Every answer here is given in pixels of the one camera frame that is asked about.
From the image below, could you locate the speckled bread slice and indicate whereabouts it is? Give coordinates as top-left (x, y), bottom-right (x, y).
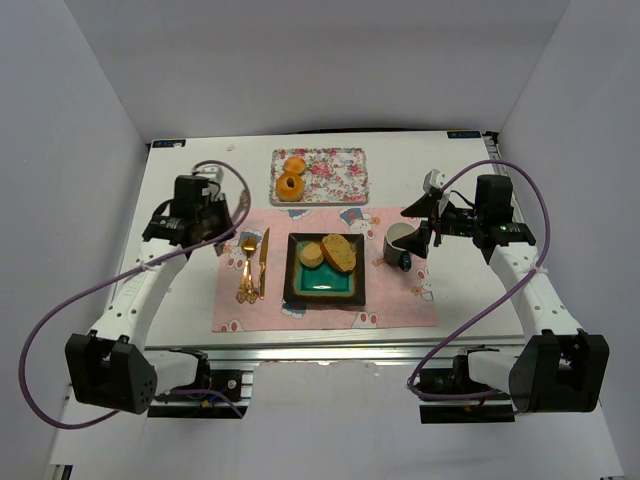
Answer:
top-left (320, 234), bottom-right (356, 273)

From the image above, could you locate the small pale muffin bread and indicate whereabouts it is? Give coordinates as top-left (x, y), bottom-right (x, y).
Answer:
top-left (299, 242), bottom-right (324, 269)

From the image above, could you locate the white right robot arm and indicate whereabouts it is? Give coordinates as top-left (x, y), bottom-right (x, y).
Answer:
top-left (393, 170), bottom-right (609, 413)

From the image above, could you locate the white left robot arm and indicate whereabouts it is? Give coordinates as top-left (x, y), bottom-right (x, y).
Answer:
top-left (65, 166), bottom-right (234, 414)

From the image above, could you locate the green white mug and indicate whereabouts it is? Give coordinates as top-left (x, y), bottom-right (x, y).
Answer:
top-left (372, 223), bottom-right (415, 272)

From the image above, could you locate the gold knife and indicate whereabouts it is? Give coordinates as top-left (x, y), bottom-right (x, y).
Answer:
top-left (258, 228), bottom-right (270, 299)

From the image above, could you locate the pink bunny placemat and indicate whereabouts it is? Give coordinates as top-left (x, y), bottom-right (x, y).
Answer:
top-left (212, 207), bottom-right (438, 333)

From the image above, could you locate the gold fork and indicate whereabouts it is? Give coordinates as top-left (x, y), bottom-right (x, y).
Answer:
top-left (235, 236), bottom-right (258, 303)

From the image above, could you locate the floral rectangular tray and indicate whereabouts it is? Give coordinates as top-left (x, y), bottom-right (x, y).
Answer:
top-left (269, 147), bottom-right (369, 206)

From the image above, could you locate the black green square plate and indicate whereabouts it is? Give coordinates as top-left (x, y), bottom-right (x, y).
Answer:
top-left (283, 233), bottom-right (366, 307)

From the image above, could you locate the round orange bun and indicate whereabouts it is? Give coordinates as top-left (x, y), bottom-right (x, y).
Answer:
top-left (283, 156), bottom-right (307, 175)

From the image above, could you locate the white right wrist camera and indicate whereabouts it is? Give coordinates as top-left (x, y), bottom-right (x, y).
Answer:
top-left (422, 169), bottom-right (446, 193)

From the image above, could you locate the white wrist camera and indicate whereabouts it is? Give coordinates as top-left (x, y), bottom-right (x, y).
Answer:
top-left (192, 165), bottom-right (224, 185)
top-left (422, 169), bottom-right (446, 193)

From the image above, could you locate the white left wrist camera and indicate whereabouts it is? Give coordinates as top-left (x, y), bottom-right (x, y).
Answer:
top-left (192, 165), bottom-right (224, 185)

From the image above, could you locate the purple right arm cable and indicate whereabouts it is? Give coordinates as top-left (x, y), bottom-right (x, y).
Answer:
top-left (407, 160), bottom-right (553, 414)

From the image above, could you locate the ring donut bread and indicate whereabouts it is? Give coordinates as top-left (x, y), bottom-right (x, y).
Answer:
top-left (275, 172), bottom-right (305, 202)

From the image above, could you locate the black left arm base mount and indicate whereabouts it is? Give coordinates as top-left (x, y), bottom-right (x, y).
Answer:
top-left (147, 369), bottom-right (253, 420)

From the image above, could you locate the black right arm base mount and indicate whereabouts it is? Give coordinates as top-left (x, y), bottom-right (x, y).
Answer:
top-left (411, 345), bottom-right (517, 425)

